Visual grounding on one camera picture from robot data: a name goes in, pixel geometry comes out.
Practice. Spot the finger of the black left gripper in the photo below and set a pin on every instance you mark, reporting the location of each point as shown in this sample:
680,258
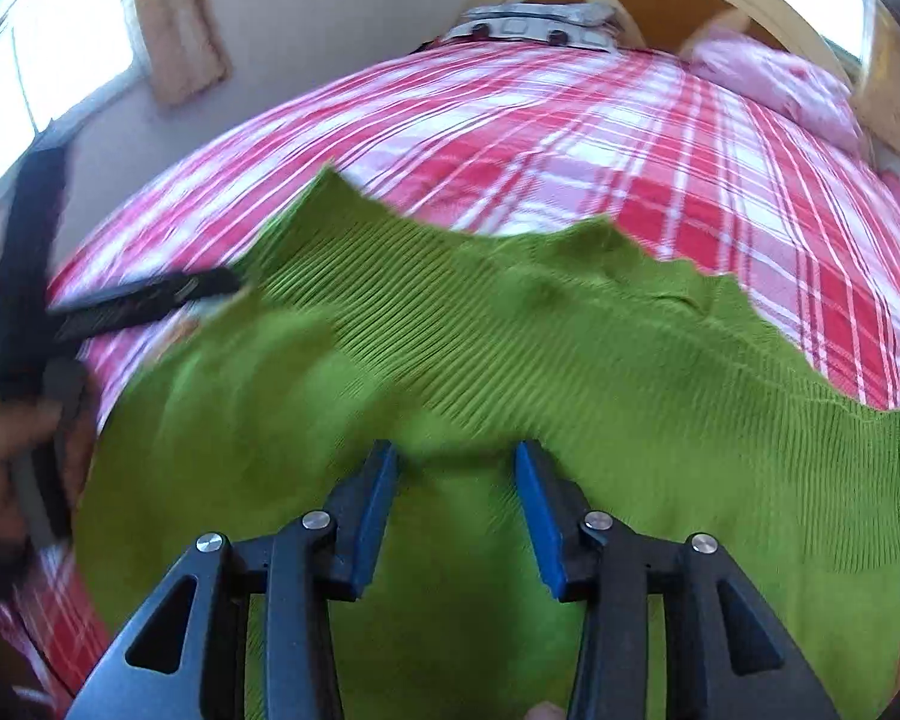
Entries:
137,303

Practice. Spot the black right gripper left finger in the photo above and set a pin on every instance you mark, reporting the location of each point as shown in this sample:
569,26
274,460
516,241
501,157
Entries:
182,653

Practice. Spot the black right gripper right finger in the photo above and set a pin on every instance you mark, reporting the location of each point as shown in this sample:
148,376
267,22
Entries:
727,654

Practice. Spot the green striped knit sweater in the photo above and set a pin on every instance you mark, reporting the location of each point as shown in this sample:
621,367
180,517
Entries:
658,389

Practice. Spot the folded grey white clothes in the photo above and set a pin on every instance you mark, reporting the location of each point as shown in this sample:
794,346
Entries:
581,26

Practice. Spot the person's left hand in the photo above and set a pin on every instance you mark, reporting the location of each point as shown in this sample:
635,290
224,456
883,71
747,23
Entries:
23,425

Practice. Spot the side window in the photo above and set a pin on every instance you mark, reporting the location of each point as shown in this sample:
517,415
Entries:
61,61

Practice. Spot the yellow side window curtain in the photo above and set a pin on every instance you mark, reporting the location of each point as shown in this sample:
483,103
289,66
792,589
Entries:
186,55

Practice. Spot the red plaid bed sheet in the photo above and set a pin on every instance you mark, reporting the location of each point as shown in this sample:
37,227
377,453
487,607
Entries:
496,141

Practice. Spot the pink pillow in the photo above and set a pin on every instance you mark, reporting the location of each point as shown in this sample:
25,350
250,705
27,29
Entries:
794,87

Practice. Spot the yellow curtain right panel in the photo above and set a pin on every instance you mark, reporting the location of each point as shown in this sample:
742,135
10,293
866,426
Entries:
877,94

